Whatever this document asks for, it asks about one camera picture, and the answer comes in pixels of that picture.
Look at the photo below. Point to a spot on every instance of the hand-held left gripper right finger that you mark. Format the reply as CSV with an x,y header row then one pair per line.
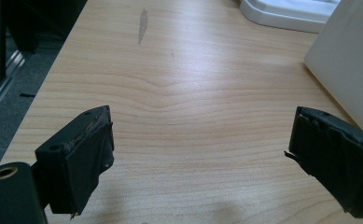
x,y
334,155

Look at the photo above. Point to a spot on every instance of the white box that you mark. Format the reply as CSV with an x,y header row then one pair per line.
x,y
347,59

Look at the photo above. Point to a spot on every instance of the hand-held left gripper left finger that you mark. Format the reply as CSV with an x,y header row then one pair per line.
x,y
76,161

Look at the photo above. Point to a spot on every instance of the white plastic tray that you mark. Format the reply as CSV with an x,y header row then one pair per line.
x,y
289,14

